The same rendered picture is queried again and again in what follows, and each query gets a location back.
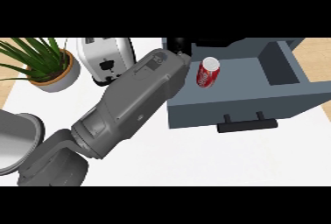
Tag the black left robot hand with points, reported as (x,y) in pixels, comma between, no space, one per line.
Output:
(179,45)

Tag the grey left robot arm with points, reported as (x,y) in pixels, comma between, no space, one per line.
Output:
(133,90)

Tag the grey drawer front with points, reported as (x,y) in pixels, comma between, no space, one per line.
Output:
(241,109)

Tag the green plant in white pot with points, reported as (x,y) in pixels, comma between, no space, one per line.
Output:
(52,74)

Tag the silver metal pot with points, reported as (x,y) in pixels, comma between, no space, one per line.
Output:
(15,140)

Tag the grey drawer cabinet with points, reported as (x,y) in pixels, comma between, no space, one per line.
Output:
(241,78)

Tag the red soda can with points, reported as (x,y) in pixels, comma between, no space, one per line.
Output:
(207,76)

